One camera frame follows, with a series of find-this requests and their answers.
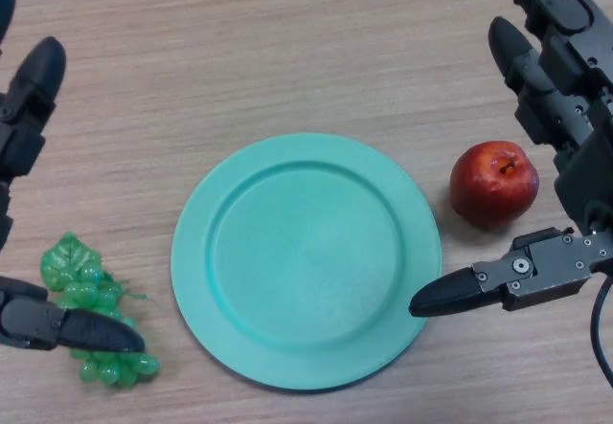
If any green grape bunch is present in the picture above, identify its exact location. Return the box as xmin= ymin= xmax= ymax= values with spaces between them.
xmin=39 ymin=231 xmax=161 ymax=388

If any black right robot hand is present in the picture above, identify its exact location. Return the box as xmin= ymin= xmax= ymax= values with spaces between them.
xmin=407 ymin=0 xmax=613 ymax=319

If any red apple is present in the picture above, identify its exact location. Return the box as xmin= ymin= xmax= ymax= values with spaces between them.
xmin=448 ymin=140 xmax=540 ymax=230

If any green round plate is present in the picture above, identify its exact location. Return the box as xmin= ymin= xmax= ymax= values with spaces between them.
xmin=170 ymin=132 xmax=443 ymax=393

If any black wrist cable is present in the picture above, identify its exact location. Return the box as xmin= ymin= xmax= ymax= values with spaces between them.
xmin=590 ymin=273 xmax=613 ymax=388

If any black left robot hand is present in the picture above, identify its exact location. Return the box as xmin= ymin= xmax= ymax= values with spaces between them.
xmin=0 ymin=0 xmax=147 ymax=354

